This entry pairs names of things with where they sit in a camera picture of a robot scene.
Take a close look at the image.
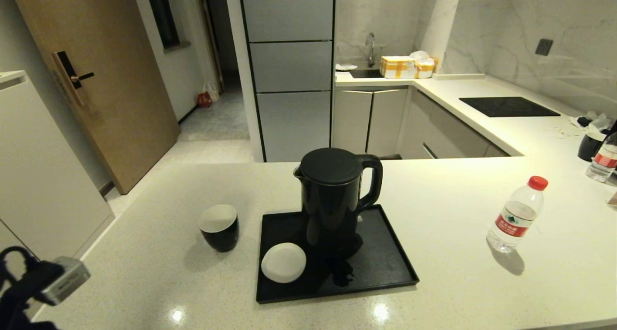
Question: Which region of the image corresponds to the dark window panel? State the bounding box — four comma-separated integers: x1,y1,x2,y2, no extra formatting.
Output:
144,0,181,50

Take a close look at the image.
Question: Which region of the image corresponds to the grey panelled refrigerator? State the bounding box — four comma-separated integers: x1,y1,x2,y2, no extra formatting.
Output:
236,0,336,163

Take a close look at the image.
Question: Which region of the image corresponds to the large box with yellow tape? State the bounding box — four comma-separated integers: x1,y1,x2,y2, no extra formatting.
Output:
379,56,416,79

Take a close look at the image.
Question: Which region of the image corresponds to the thin white cable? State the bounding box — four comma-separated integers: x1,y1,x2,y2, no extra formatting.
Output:
542,126,581,139

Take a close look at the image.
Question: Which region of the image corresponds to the grey counter drawer unit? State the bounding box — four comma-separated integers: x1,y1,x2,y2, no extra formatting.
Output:
398,89,510,158

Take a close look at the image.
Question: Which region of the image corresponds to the grey lower cabinet door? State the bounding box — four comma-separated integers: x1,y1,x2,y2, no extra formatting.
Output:
333,89,374,157
366,88,408,157

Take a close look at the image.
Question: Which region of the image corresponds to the white crumpled tissue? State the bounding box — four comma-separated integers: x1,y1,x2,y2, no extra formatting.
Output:
569,111,613,133

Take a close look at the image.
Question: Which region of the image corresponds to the black induction cooktop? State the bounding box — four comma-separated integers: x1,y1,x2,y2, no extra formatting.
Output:
459,97,561,118

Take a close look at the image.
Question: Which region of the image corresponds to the clear water bottle red cap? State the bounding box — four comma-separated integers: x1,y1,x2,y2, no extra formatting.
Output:
585,132,617,183
486,175,549,253

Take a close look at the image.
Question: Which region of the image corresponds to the black rectangular serving tray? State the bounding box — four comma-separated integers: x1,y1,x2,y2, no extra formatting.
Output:
255,204,420,304

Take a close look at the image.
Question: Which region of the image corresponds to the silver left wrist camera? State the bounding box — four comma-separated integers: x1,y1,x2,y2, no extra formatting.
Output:
41,256,91,305

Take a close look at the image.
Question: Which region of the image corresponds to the black cup white inside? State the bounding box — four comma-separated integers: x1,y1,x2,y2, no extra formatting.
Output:
577,132,609,162
198,204,240,253

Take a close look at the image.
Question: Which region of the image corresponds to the brown wooden door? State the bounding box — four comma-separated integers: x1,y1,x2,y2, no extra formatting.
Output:
7,0,181,195

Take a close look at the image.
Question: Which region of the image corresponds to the white round saucer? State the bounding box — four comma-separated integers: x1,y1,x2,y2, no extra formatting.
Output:
261,242,307,284

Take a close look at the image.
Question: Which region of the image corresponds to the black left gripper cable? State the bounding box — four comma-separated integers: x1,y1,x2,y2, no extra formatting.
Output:
0,246,38,278

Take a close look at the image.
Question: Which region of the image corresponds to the white tall cabinet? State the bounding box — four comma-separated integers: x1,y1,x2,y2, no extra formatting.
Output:
0,70,115,273

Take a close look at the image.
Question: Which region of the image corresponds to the black electric kettle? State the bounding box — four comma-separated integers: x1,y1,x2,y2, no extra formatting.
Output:
293,147,384,259

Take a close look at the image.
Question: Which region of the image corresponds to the black electronic door lock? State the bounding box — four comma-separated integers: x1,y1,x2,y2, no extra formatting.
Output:
52,51,95,107

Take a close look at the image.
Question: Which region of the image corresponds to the small box with yellow tape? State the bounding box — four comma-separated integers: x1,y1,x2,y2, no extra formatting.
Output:
415,58,438,79

